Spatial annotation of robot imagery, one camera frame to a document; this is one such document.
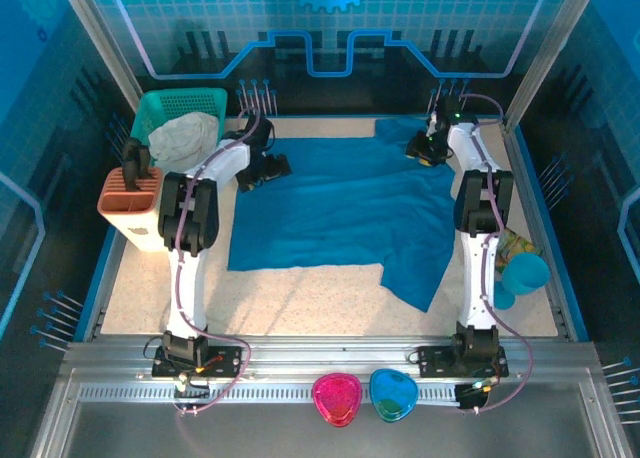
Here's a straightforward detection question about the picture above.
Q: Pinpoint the blue t-shirt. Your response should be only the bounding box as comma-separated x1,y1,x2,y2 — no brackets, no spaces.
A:
227,117,458,314

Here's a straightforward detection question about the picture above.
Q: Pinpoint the white t-shirt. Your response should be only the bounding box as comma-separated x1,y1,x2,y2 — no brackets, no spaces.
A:
147,111,222,176

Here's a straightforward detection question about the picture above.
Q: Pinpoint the teal plastic laundry basket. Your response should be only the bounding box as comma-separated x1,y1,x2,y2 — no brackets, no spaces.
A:
129,87,229,152

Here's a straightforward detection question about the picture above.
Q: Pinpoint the brown cream knife block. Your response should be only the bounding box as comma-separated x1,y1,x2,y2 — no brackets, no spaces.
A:
96,166,170,253

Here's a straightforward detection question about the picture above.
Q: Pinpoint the green yellow snack packet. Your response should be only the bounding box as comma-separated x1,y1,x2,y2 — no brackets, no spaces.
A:
494,226,544,280

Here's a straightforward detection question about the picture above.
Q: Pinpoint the blue plastic cup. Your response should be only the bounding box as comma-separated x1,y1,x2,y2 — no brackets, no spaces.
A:
500,251,552,297

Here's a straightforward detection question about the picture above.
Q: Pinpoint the small black controller board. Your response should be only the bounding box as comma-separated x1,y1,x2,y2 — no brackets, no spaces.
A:
455,381,491,411
173,375,212,405

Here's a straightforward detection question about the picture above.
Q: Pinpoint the pink heart-shaped container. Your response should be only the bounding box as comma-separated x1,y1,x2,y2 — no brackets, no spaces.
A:
311,371,363,427

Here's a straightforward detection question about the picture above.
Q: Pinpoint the blue heart-shaped container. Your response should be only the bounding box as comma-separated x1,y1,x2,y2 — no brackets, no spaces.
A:
369,368,419,424

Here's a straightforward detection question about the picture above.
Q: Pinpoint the black knife handle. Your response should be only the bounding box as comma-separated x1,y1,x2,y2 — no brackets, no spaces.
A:
137,145,154,180
121,137,142,192

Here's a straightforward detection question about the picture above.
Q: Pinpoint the aluminium frame post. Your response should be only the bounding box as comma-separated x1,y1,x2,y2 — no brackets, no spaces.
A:
503,0,604,132
53,0,147,112

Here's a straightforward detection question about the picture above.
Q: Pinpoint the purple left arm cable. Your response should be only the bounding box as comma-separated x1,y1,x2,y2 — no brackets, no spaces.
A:
172,105,262,417

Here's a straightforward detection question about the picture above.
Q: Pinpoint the aluminium frame rail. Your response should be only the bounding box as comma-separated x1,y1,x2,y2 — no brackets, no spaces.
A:
29,334,634,458

